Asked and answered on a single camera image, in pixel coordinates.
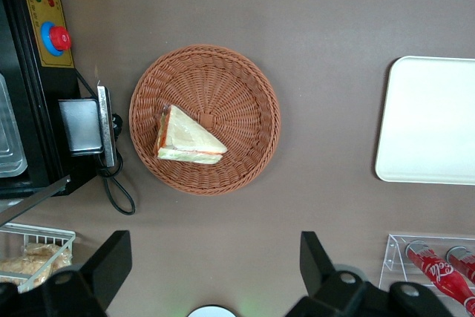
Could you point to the cream plastic tray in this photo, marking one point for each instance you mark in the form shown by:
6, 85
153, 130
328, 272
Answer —
430, 120

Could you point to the triangle sandwich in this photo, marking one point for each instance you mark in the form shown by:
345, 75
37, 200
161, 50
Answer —
189, 139

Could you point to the black sealing machine yellow panel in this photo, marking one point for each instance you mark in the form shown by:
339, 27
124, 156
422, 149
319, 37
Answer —
33, 109

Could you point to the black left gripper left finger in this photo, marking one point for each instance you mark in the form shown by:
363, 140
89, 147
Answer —
115, 257

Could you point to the red emergency stop button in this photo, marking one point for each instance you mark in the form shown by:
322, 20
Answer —
58, 38

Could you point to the clear bag of snacks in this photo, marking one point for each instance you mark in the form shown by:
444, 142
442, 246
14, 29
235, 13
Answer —
18, 267
55, 257

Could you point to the red cola bottle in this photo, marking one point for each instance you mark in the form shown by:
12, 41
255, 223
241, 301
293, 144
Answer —
464, 261
438, 272

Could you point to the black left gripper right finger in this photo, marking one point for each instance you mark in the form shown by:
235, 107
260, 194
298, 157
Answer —
311, 261

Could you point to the clear acrylic bottle rack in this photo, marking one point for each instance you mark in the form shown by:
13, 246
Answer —
393, 257

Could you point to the round brown wicker basket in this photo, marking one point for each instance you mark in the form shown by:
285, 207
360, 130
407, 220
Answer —
230, 83

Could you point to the clear plastic food container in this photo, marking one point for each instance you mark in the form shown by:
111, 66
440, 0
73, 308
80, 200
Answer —
9, 139

